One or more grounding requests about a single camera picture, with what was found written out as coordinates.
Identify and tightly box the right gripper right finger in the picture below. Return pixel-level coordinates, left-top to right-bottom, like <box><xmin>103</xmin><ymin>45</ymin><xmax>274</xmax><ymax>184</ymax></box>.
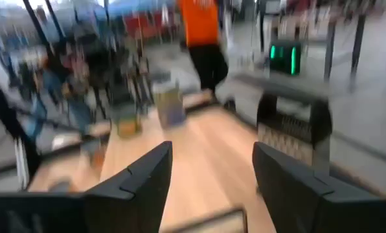
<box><xmin>252</xmin><ymin>141</ymin><xmax>386</xmax><ymax>233</ymax></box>

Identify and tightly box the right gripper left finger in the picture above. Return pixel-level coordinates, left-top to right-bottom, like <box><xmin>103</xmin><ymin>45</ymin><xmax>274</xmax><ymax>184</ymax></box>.
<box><xmin>0</xmin><ymin>140</ymin><xmax>174</xmax><ymax>233</ymax></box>

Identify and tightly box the tall green orange can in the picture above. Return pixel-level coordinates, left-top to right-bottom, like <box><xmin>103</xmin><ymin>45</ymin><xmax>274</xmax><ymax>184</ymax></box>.
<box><xmin>113</xmin><ymin>106</ymin><xmax>142</xmax><ymax>139</ymax></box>

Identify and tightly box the pineapple label can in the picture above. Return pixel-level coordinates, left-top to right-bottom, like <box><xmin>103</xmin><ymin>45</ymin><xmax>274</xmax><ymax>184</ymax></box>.
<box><xmin>153</xmin><ymin>82</ymin><xmax>186</xmax><ymax>129</ymax></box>

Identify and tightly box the black computer green light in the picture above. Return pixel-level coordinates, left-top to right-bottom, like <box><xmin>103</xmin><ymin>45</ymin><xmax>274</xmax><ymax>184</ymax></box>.
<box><xmin>269</xmin><ymin>40</ymin><xmax>302</xmax><ymax>76</ymax></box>

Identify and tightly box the person in orange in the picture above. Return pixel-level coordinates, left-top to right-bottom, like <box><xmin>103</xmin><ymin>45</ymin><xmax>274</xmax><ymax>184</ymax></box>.
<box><xmin>178</xmin><ymin>0</ymin><xmax>229</xmax><ymax>98</ymax></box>

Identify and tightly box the black aluminium rig frame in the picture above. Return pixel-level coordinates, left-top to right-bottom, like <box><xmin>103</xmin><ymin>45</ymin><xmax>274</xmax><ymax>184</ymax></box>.
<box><xmin>0</xmin><ymin>0</ymin><xmax>67</xmax><ymax>188</ymax></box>

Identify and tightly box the wooden shelf black frame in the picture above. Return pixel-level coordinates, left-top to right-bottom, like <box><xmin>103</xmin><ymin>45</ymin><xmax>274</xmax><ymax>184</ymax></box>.
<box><xmin>27</xmin><ymin>103</ymin><xmax>278</xmax><ymax>233</ymax></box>

